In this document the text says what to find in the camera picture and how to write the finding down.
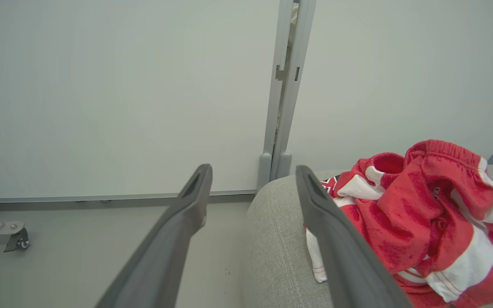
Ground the red and white jersey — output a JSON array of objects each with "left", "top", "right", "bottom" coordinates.
[{"left": 304, "top": 139, "right": 493, "bottom": 308}]

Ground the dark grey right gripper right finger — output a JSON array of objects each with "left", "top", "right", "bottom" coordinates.
[{"left": 295, "top": 165, "right": 414, "bottom": 308}]

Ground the grey fabric sofa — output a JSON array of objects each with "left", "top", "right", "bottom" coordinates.
[{"left": 241, "top": 164, "right": 493, "bottom": 308}]

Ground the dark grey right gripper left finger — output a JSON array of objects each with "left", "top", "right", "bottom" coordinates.
[{"left": 95, "top": 163, "right": 213, "bottom": 308}]

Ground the small black caster wheel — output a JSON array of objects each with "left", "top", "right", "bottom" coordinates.
[{"left": 3, "top": 228, "right": 30, "bottom": 253}]

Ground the grey partition bottom rail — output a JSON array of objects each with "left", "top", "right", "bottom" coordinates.
[{"left": 0, "top": 189, "right": 258, "bottom": 204}]

